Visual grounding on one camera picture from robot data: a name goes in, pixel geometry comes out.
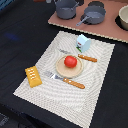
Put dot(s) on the grey toy pot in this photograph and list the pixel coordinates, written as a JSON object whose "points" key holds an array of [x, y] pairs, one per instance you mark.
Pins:
{"points": [[66, 9]]}

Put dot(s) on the red toy tomato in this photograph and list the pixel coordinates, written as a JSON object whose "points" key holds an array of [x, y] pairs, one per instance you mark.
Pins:
{"points": [[70, 61]]}

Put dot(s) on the grey toy frying pan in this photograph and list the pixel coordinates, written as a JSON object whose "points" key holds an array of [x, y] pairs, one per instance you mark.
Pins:
{"points": [[93, 15]]}

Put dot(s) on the beige toy pot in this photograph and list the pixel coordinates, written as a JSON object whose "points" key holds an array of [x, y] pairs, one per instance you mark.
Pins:
{"points": [[123, 14]]}

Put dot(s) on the small toy milk carton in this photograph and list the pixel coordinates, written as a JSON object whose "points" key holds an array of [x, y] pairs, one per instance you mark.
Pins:
{"points": [[83, 43]]}

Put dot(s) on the round wooden plate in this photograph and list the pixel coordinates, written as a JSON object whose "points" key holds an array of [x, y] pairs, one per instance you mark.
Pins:
{"points": [[65, 71]]}

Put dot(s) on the toy fork wooden handle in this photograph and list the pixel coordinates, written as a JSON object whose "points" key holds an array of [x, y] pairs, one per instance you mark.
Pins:
{"points": [[80, 56]]}

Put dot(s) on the orange toy cracker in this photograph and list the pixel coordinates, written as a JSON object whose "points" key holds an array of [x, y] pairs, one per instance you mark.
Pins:
{"points": [[33, 77]]}

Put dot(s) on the toy knife wooden handle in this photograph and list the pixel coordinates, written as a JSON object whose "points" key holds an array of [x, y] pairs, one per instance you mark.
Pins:
{"points": [[66, 80]]}

